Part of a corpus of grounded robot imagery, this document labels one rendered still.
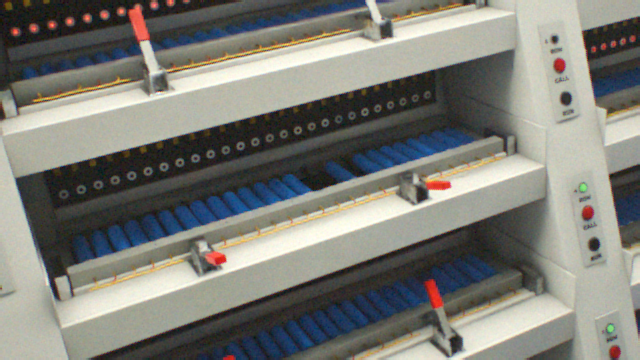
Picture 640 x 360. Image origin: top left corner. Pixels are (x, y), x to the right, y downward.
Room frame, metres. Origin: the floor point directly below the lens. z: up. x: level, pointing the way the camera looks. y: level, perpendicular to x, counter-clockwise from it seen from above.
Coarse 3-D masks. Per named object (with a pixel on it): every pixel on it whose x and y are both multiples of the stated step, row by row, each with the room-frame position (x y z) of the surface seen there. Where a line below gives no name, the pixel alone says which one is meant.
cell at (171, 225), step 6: (162, 216) 0.88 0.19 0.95; (168, 216) 0.88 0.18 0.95; (162, 222) 0.87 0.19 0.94; (168, 222) 0.86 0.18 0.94; (174, 222) 0.86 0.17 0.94; (168, 228) 0.85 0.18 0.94; (174, 228) 0.85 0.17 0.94; (180, 228) 0.85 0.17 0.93; (168, 234) 0.85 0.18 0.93; (174, 234) 0.84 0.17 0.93
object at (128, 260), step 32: (416, 160) 0.94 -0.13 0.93; (448, 160) 0.94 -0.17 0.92; (480, 160) 0.94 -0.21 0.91; (320, 192) 0.88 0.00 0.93; (352, 192) 0.89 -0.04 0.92; (224, 224) 0.83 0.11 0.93; (256, 224) 0.84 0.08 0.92; (128, 256) 0.79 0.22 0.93; (160, 256) 0.80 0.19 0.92; (96, 288) 0.76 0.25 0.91
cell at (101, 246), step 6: (90, 234) 0.86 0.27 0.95; (96, 234) 0.85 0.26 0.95; (102, 234) 0.86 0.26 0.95; (90, 240) 0.85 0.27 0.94; (96, 240) 0.84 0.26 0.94; (102, 240) 0.84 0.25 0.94; (96, 246) 0.83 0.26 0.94; (102, 246) 0.83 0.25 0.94; (108, 246) 0.83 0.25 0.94; (96, 252) 0.82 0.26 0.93; (102, 252) 0.81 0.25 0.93; (108, 252) 0.81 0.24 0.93
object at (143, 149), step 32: (352, 96) 1.02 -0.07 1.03; (384, 96) 1.05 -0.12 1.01; (224, 128) 0.95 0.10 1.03; (256, 128) 0.98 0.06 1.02; (288, 128) 0.99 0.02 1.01; (320, 128) 1.01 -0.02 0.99; (96, 160) 0.90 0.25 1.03; (128, 160) 0.91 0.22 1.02; (160, 160) 0.93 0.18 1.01; (224, 160) 0.97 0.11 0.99; (96, 192) 0.91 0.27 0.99
